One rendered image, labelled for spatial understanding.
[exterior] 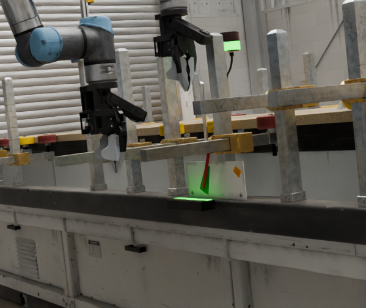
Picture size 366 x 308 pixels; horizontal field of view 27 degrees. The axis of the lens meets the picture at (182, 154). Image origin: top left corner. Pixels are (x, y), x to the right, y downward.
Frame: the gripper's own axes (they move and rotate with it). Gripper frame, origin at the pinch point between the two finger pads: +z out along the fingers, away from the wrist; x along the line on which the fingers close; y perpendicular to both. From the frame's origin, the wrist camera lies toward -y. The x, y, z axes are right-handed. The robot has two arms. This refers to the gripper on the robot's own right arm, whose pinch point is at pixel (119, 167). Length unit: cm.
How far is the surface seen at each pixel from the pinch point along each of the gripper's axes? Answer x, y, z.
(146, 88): -219, -143, -27
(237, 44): -0.9, -39.8, -27.5
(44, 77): -808, -343, -79
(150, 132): -70, -52, -6
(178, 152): 1.6, -15.9, -1.6
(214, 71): -2.9, -32.8, -21.2
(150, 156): 1.6, -7.8, -1.7
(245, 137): 5.1, -34.7, -3.1
